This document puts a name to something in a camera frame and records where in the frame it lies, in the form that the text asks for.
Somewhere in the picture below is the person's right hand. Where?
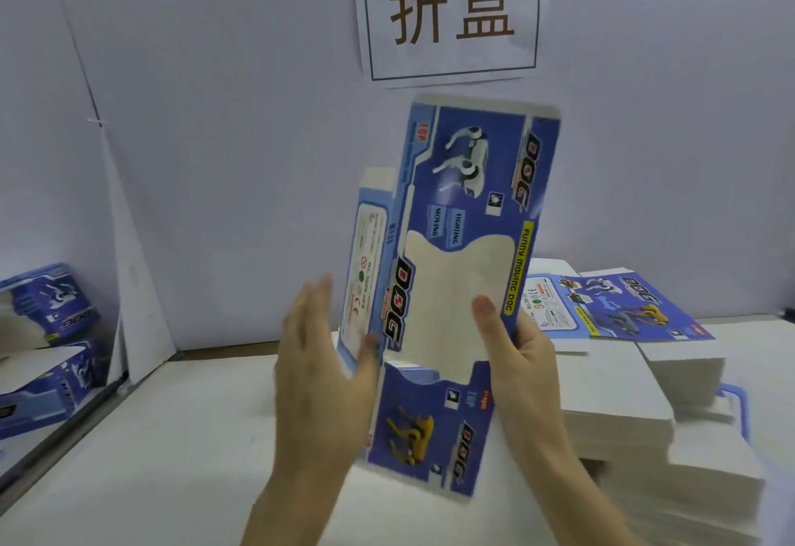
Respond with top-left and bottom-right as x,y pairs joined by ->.
470,294 -> 576,469

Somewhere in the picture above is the person's left hand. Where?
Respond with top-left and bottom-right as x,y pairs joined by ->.
273,274 -> 384,494

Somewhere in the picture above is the blue dog-print cardboard box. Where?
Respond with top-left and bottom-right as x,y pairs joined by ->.
336,95 -> 563,500

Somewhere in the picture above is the stack of boxes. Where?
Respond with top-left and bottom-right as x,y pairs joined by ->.
522,257 -> 769,544

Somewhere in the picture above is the pile of blue boxes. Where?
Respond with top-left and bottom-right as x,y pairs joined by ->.
0,264 -> 108,442

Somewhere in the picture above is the person's left forearm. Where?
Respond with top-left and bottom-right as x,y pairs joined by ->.
242,471 -> 343,546

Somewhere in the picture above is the person's right forearm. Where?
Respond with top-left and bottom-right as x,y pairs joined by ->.
522,430 -> 648,546

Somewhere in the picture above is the white paper wall sign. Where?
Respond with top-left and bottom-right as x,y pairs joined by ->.
353,0 -> 549,85

